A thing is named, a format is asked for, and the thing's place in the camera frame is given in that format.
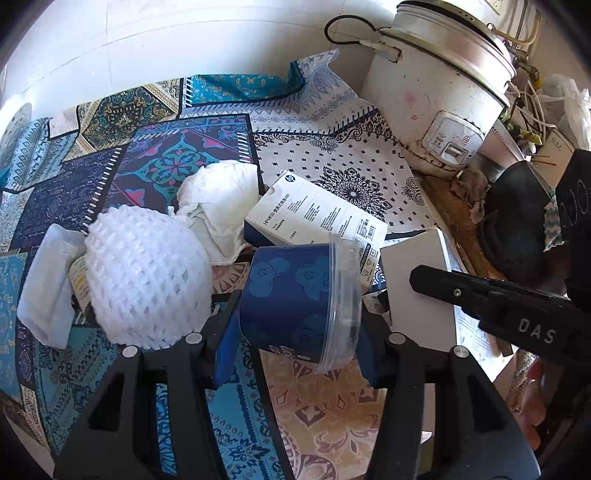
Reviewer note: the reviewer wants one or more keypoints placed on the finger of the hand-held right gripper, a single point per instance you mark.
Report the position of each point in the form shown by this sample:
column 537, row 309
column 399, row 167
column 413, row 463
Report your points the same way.
column 443, row 284

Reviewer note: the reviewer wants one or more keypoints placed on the printed paper sheets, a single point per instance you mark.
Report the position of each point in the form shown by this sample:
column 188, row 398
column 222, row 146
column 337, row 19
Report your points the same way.
column 475, row 341

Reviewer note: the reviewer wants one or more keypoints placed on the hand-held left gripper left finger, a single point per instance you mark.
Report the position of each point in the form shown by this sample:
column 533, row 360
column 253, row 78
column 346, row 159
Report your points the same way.
column 227, row 357

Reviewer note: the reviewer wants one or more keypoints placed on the white foam fruit net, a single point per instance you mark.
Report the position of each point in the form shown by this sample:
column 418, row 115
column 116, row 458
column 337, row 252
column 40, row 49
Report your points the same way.
column 143, row 272

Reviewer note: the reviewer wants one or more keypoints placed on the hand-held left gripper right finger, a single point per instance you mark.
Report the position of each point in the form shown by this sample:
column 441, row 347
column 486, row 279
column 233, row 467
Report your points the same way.
column 370, row 357

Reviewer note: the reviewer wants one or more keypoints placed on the white tissue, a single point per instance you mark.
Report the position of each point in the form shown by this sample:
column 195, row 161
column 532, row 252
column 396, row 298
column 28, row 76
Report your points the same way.
column 217, row 203

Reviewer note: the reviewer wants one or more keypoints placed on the white plastic bag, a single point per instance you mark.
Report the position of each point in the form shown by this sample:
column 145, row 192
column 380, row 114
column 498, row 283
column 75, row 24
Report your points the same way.
column 570, row 101

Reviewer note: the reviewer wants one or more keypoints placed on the white rice cooker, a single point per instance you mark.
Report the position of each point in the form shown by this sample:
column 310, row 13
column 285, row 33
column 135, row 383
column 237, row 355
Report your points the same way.
column 434, row 92

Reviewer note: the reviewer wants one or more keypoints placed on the plain white box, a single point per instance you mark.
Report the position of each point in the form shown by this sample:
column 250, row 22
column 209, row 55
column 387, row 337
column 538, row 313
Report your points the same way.
column 415, row 258

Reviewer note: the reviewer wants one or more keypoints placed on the small labelled bottle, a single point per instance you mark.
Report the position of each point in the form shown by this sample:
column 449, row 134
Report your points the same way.
column 79, row 281

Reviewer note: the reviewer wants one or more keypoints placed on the black cloth pouch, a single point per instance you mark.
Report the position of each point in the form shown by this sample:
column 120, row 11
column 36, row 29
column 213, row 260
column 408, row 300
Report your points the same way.
column 517, row 226

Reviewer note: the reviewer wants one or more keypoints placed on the white printed cardboard box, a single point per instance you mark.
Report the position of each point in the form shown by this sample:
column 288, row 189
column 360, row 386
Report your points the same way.
column 314, row 217

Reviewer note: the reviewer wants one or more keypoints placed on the brown rag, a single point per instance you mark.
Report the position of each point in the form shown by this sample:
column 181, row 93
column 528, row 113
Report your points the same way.
column 468, row 191

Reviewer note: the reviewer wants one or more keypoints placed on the patterned blue tablecloth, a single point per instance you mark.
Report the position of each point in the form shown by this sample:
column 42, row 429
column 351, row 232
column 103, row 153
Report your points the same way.
column 184, row 147

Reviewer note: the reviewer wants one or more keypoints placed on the person's right hand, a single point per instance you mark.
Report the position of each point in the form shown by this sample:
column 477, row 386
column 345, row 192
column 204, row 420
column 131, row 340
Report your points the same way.
column 531, row 397

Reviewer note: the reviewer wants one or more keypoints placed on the folded white cloth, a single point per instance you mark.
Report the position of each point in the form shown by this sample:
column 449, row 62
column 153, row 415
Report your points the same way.
column 46, row 286

